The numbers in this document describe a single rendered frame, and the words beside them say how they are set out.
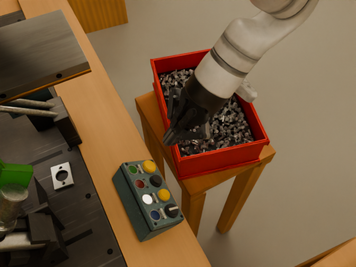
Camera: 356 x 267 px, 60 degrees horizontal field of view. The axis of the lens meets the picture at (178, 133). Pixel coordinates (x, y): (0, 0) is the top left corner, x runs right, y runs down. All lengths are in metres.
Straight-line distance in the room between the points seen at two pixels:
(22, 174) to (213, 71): 0.33
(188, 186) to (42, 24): 0.48
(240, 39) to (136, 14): 2.08
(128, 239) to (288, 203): 1.18
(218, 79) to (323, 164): 1.43
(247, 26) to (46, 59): 0.34
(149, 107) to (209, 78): 0.43
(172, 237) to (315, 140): 1.41
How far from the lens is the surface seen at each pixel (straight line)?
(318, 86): 2.18
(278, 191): 1.71
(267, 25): 0.50
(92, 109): 0.80
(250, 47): 0.47
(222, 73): 0.48
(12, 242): 0.60
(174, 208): 0.61
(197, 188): 0.78
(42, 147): 0.77
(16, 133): 0.82
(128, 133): 0.74
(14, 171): 0.52
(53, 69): 0.58
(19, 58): 0.62
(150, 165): 0.65
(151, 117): 0.88
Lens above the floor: 1.52
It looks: 59 degrees down
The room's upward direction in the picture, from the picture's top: straight up
